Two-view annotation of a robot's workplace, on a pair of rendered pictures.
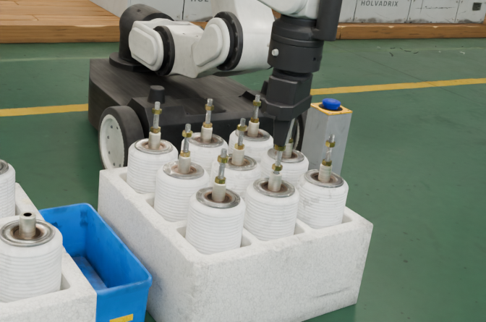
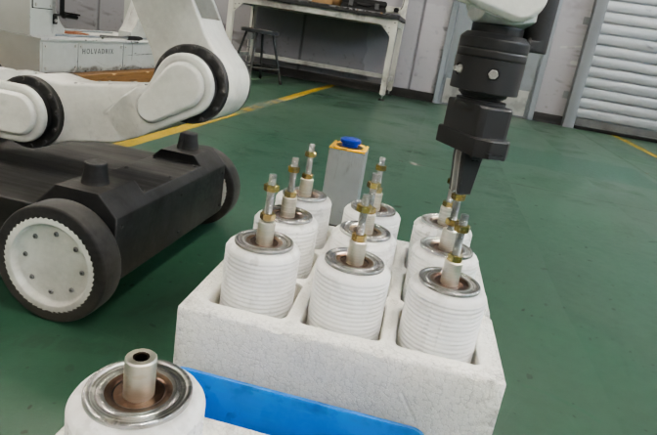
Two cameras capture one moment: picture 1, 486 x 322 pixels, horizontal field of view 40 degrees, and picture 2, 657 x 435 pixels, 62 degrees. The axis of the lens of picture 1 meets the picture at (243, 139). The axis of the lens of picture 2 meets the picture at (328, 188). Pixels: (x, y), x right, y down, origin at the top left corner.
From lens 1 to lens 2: 93 cm
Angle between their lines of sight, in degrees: 43
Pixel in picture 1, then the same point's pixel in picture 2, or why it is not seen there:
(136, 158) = (264, 266)
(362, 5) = (83, 54)
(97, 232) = (227, 405)
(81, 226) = not seen: hidden behind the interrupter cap
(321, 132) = (354, 175)
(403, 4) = (117, 52)
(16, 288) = not seen: outside the picture
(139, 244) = (324, 391)
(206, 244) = (464, 349)
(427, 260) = not seen: hidden behind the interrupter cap
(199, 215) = (462, 314)
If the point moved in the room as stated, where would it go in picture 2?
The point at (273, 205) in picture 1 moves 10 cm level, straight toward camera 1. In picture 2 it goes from (471, 269) to (537, 302)
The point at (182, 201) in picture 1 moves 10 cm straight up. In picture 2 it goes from (380, 304) to (396, 229)
